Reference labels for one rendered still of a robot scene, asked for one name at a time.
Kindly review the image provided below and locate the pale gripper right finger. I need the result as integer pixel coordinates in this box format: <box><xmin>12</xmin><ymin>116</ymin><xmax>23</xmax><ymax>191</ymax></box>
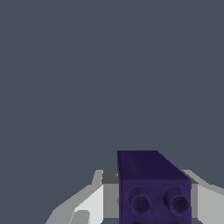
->
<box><xmin>182</xmin><ymin>169</ymin><xmax>224</xmax><ymax>224</ymax></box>

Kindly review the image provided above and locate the dark purple studded brick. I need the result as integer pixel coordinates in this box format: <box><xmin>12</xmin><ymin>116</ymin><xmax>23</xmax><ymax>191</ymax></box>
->
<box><xmin>116</xmin><ymin>150</ymin><xmax>193</xmax><ymax>224</ymax></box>

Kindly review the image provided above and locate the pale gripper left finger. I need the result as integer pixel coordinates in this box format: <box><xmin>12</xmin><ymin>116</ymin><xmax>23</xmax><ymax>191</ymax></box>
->
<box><xmin>45</xmin><ymin>169</ymin><xmax>120</xmax><ymax>224</ymax></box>

